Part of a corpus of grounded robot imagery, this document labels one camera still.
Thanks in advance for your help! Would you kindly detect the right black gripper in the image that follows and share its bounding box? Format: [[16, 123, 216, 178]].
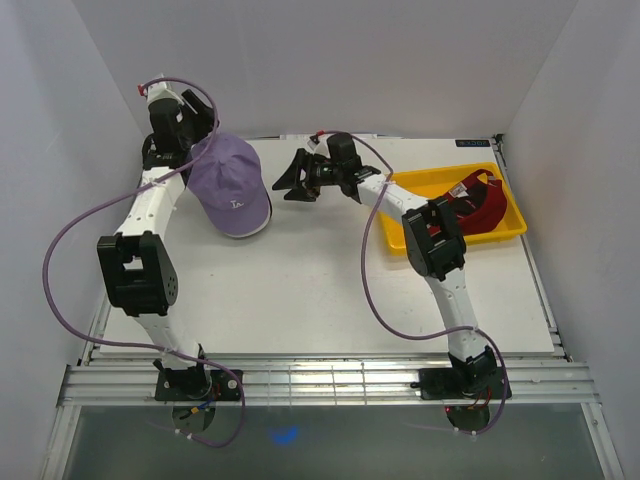
[[272, 148, 343, 203]]

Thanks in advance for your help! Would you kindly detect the white baseball cap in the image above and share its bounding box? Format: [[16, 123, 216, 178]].
[[220, 200, 273, 239]]

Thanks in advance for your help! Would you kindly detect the lavender cap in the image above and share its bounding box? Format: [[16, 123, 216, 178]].
[[187, 133, 270, 234]]

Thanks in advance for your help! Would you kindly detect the red cap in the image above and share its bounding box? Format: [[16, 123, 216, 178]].
[[444, 169, 508, 236]]

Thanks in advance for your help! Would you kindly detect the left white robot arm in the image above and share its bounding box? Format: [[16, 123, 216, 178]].
[[97, 81, 217, 400]]

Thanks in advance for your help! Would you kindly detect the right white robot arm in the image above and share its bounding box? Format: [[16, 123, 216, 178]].
[[272, 131, 509, 400]]

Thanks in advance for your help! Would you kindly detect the yellow plastic tray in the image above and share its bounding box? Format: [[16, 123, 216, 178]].
[[394, 163, 528, 245]]

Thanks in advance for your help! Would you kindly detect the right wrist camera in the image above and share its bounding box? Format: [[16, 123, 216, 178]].
[[307, 131, 329, 157]]

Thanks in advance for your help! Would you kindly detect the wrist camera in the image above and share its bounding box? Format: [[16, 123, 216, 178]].
[[138, 77, 183, 106], [307, 131, 329, 157]]

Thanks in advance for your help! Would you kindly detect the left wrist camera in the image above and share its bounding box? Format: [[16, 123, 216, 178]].
[[138, 77, 183, 106]]

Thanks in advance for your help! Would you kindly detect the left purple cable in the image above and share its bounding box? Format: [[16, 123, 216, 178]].
[[42, 75, 247, 447]]

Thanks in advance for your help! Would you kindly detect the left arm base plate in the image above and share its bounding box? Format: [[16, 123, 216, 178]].
[[153, 370, 240, 402]]

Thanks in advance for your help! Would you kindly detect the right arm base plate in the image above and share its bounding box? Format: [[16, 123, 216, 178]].
[[411, 367, 512, 400]]

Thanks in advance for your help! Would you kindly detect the aluminium frame rail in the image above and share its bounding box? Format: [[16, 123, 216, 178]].
[[58, 359, 600, 407]]

